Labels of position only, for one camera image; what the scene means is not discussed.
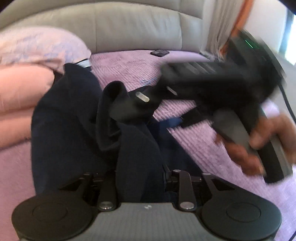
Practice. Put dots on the pink floral pillow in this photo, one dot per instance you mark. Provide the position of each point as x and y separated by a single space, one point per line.
47 46

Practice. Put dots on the navy hoodie white stripes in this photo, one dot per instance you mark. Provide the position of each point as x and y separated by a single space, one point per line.
72 134

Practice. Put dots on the small black device on bed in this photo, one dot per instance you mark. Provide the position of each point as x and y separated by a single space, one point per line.
159 53

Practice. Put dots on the person right hand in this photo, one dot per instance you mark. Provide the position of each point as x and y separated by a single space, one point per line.
281 126

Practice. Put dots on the grey leather headboard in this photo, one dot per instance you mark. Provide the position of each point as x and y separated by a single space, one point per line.
107 26

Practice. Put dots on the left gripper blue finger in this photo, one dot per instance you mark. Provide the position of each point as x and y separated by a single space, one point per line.
170 176

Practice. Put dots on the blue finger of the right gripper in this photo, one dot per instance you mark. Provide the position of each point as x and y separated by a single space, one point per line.
170 123

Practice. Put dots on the blue thread on bedspread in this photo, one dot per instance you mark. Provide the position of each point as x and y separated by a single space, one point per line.
149 81

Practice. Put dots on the pink folded duvet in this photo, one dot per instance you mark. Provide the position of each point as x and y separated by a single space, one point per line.
22 86

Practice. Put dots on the beige curtain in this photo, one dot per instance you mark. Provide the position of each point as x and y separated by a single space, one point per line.
222 16

